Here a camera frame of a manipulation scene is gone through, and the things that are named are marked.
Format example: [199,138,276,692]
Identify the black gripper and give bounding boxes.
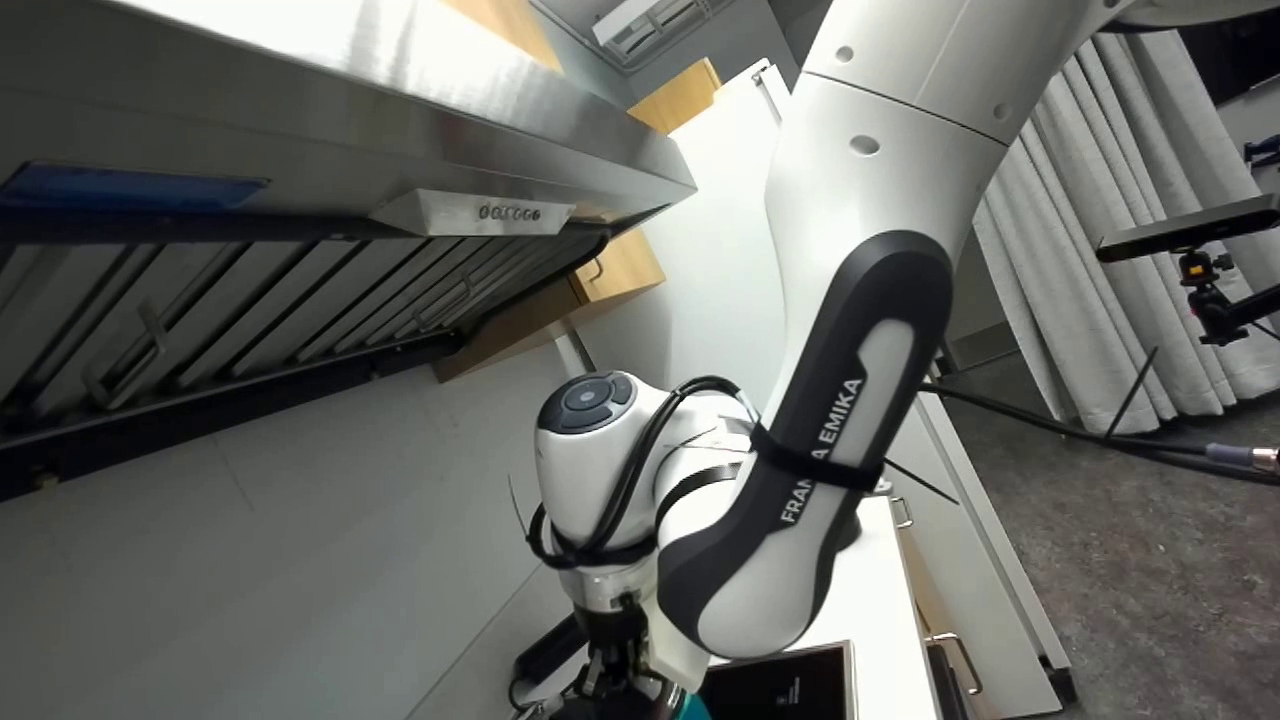
[576,606,676,705]

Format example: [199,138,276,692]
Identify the black glass cooktop stove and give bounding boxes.
[697,640,854,720]

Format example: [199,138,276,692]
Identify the black power strip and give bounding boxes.
[511,618,597,712]

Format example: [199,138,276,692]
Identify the stainless steel range hood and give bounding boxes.
[0,0,698,503]

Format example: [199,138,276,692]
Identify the white ceiling vent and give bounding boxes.
[583,0,702,59]

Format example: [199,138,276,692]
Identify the white curtains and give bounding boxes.
[973,23,1280,437]

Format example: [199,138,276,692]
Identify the black cable looped on arm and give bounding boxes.
[524,373,750,574]

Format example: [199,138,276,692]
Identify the silver cabinet handle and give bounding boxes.
[926,629,989,700]

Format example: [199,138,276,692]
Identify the long black cable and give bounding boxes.
[923,378,1280,485]

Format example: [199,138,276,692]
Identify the black camera stand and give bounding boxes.
[1092,191,1280,352]

